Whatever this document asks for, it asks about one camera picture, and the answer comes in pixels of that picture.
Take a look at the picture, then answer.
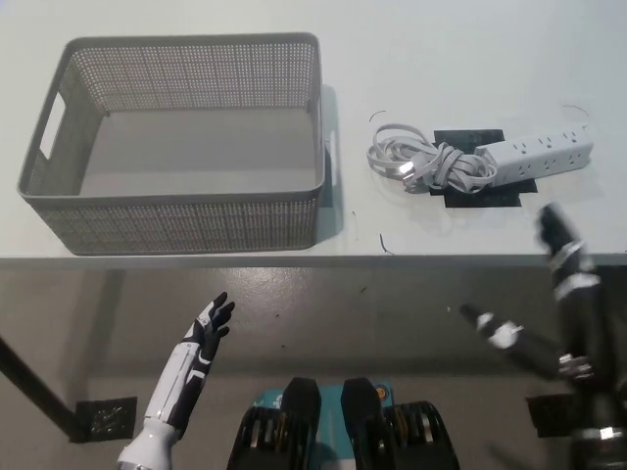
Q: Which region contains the grey power strip with cable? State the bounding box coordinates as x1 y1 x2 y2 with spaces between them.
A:
364 121 596 195

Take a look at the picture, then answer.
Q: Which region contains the black table leg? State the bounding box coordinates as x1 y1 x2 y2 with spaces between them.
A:
0 335 79 435

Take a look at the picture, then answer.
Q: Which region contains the grey perforated plastic basket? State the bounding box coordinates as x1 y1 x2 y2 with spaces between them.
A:
16 31 338 257

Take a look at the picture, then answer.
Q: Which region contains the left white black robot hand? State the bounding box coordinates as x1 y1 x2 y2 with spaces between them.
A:
143 292 237 435

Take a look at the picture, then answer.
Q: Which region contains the black square mat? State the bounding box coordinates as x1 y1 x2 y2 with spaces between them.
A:
426 128 538 209

